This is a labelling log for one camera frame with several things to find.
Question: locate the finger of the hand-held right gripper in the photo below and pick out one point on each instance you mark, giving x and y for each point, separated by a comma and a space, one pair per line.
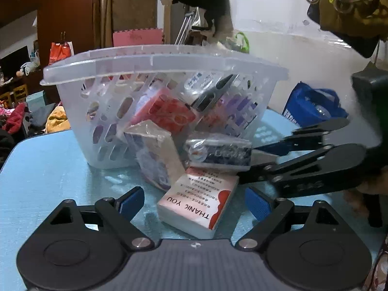
275, 149
318, 172

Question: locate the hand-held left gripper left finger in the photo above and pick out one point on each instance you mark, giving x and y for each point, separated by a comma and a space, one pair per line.
132, 202

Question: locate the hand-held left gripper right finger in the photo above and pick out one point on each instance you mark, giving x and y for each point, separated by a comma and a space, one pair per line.
258, 203

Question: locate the purple box with dark side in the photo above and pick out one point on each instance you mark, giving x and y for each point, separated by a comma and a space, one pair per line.
236, 112

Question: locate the white purple box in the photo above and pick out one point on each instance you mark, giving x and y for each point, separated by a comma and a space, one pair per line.
157, 154

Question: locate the white blue long box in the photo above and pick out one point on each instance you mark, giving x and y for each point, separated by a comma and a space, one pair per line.
218, 154

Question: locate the white red tissue pack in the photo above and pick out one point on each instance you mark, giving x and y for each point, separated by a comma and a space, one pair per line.
197, 201

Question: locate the white blue small packet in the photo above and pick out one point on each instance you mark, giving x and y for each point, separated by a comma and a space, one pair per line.
203, 83

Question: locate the clear plastic basket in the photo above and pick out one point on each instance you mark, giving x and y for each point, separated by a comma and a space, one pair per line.
100, 75

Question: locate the person's right hand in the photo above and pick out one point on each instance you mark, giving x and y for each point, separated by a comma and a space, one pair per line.
357, 199

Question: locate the blue shopping bag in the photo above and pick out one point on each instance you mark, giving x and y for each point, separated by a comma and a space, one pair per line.
312, 106

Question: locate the brown hanging bag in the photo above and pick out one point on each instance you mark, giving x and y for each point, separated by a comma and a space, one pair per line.
354, 18

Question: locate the yellow blanket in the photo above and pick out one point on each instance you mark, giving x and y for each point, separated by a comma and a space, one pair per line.
57, 119

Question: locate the green plastic bag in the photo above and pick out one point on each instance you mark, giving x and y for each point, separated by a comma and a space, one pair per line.
243, 42

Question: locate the teal box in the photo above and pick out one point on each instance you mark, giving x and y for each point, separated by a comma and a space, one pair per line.
37, 97

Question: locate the red cloth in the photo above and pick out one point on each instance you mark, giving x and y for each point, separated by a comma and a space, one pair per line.
15, 118

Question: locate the metal crutch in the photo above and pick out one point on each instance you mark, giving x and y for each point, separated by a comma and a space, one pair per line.
185, 27

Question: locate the yellow stool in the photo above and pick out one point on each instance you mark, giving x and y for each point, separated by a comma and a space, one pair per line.
4, 97
19, 92

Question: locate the pink foam mat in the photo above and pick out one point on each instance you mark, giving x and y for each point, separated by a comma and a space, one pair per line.
136, 38

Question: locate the wooden pole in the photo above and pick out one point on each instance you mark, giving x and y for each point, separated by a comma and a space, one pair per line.
166, 24

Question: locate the black garment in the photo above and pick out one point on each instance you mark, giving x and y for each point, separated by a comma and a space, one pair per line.
203, 0

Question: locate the orange plastic bag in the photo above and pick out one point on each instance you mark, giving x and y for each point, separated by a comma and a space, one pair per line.
59, 53

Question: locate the black television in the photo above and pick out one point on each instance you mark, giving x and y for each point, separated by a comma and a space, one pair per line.
13, 57

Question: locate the brown wooden wardrobe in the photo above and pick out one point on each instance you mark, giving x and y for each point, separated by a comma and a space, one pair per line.
66, 9

